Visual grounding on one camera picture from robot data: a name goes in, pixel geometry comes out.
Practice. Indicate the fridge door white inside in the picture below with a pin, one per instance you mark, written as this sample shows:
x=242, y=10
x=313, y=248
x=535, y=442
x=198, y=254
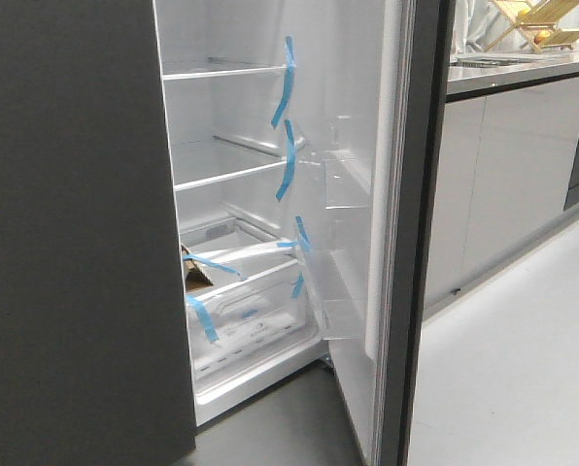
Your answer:
x=371, y=77

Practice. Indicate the lower clear door bin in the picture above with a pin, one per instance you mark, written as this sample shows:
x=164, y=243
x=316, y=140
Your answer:
x=335, y=288

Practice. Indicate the clear door bin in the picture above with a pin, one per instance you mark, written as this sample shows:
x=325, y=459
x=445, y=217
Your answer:
x=341, y=178
x=335, y=288

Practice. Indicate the upper clear door bin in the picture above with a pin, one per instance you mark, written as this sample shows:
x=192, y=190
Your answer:
x=341, y=178

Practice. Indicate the middle glass fridge shelf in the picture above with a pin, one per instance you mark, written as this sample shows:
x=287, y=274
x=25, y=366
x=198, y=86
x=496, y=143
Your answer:
x=217, y=160

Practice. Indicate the glass fridge shelf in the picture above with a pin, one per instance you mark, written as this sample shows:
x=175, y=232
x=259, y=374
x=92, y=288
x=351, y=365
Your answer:
x=213, y=67
x=217, y=160

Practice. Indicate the white fridge interior body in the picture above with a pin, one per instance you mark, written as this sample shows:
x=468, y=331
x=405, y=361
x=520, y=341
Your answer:
x=240, y=223

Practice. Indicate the upper glass fridge shelf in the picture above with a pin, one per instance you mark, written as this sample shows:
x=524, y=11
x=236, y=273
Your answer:
x=213, y=67

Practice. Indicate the blue tape on lower bin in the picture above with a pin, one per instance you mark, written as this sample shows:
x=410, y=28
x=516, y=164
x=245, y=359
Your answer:
x=303, y=238

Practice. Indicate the small blue tape on drawer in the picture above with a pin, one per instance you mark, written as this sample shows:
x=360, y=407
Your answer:
x=297, y=286

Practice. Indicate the blue tape strip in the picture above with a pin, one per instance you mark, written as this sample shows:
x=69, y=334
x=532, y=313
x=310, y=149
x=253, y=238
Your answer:
x=288, y=83
x=289, y=172

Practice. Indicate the brown cardboard piece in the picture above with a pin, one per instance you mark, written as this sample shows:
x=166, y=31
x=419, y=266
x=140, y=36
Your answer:
x=194, y=278

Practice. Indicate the blue tape across drawer cover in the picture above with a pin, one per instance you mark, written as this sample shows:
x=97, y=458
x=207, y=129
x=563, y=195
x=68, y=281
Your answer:
x=216, y=265

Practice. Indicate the clear crisper drawer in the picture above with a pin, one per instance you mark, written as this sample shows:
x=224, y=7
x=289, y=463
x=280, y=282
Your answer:
x=254, y=319

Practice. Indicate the blue tape on drawer front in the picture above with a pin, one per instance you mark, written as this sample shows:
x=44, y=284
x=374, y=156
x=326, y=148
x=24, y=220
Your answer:
x=204, y=318

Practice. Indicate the top blue tape strip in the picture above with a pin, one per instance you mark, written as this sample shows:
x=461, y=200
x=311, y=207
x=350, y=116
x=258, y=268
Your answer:
x=288, y=83

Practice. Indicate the grey kitchen cabinet run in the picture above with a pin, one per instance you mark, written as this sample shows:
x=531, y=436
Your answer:
x=503, y=172

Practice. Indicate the grey stone countertop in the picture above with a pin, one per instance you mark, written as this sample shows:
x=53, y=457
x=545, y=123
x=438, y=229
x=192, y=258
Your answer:
x=542, y=66

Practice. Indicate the steel kitchen sink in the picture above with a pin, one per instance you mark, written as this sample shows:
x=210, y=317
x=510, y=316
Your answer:
x=487, y=62

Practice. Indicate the orange fruit on rack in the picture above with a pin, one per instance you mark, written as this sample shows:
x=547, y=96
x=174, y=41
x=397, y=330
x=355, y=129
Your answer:
x=541, y=36

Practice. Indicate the wooden dish rack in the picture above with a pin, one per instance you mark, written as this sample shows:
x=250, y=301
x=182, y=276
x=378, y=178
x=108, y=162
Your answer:
x=528, y=19

